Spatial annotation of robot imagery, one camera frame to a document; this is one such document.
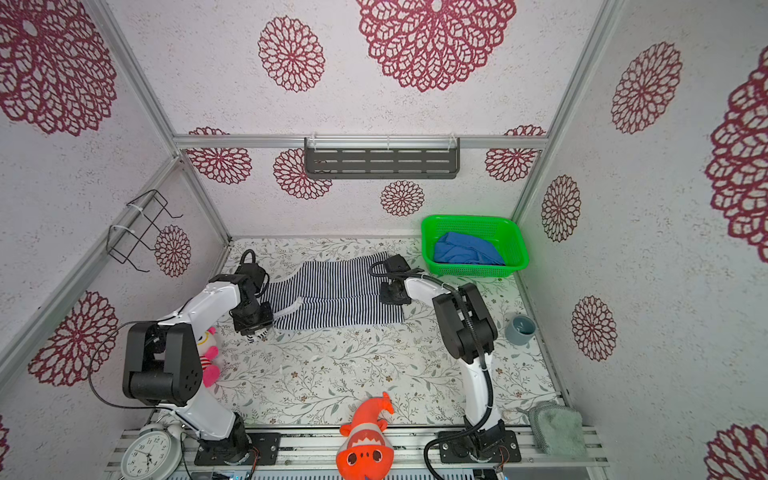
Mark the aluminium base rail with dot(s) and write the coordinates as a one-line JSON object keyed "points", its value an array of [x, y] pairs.
{"points": [[300, 452]]}

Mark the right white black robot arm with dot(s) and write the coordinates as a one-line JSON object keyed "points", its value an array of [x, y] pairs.
{"points": [[468, 333]]}

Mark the white alarm clock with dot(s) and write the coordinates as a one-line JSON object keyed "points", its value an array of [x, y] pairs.
{"points": [[155, 454]]}

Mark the black wire rack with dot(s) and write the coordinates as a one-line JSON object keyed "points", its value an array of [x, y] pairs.
{"points": [[144, 211]]}

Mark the green plastic basket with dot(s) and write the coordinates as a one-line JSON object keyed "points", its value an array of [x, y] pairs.
{"points": [[504, 234]]}

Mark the green folded towel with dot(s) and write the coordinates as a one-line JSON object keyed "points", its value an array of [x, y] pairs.
{"points": [[557, 430]]}

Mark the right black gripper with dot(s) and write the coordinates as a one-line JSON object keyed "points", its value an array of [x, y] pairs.
{"points": [[385, 294]]}

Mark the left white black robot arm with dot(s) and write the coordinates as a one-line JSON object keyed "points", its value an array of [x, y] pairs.
{"points": [[163, 369]]}

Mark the grey blue cup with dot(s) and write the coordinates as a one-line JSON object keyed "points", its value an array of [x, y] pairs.
{"points": [[520, 330]]}

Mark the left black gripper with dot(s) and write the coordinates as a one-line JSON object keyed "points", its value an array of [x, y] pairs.
{"points": [[247, 329]]}

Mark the grey wall shelf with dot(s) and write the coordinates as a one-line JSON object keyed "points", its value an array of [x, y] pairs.
{"points": [[386, 159]]}

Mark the red fish plush toy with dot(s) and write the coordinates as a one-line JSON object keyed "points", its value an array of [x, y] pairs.
{"points": [[366, 453]]}

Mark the blue white striped tank top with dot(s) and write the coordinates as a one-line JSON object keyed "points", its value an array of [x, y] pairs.
{"points": [[324, 294]]}

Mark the pink white plush doll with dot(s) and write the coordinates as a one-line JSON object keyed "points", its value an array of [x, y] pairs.
{"points": [[208, 351]]}

